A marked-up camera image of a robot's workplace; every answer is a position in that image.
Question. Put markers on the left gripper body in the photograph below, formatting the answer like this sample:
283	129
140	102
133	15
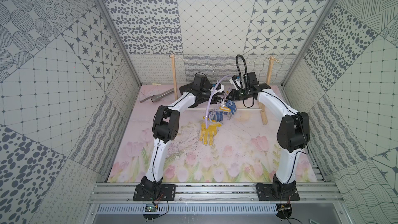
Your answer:
210	93

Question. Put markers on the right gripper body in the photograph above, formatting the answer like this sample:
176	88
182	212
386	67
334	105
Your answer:
241	94

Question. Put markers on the yellow dotted work glove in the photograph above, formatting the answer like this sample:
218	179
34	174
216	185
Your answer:
209	129

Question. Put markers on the blue dotted glove with logo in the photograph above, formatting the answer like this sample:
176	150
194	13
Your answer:
217	114

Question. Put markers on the black plastic case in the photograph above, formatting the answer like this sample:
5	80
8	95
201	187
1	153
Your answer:
188	88

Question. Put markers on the grey metal cylinder tool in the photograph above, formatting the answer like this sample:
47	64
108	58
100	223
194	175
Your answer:
158	97

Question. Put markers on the green circuit board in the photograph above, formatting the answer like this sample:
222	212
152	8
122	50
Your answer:
151	208

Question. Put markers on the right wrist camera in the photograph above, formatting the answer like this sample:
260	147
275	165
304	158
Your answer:
238	83

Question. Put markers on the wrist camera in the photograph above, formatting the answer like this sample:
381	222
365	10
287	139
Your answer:
218	91
238	83

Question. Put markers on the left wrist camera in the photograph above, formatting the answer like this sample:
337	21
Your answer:
218	91

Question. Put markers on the wooden drying rack frame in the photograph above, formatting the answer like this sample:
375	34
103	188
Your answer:
272	61

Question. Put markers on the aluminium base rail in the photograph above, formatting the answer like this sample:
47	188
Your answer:
319	192

